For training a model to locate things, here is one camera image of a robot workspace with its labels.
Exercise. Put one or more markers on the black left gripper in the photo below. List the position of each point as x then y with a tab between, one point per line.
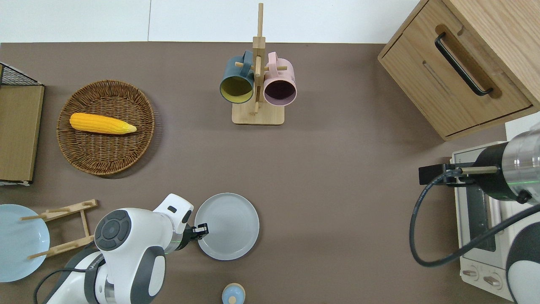
190	233

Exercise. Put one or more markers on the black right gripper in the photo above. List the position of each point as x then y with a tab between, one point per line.
457	179

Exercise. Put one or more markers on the gray round plate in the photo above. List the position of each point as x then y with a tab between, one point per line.
230	228

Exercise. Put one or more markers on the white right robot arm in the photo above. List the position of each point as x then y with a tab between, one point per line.
523	162

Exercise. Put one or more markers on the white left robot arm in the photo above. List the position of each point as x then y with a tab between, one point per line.
126	236

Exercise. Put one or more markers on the wooden plate stand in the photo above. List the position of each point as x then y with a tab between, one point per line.
84	219

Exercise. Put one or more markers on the light blue plate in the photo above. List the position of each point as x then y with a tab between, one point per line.
17	245

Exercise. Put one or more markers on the light blue jar wooden knob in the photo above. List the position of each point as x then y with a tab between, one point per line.
233	293

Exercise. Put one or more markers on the white toaster oven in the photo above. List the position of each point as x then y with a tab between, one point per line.
476	236

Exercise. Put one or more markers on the light wooden cabinet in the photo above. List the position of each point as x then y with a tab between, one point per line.
472	84

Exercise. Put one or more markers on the brown wicker basket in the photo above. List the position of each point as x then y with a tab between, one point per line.
105	156

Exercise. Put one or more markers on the wooden mug rack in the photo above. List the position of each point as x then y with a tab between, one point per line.
258	114

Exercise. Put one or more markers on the yellow corn cob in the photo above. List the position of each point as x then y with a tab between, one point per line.
101	123

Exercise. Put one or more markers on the dark blue mug yellow inside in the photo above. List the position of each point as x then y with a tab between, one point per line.
236	86

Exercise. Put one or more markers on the pink mug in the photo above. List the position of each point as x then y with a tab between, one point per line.
280	88

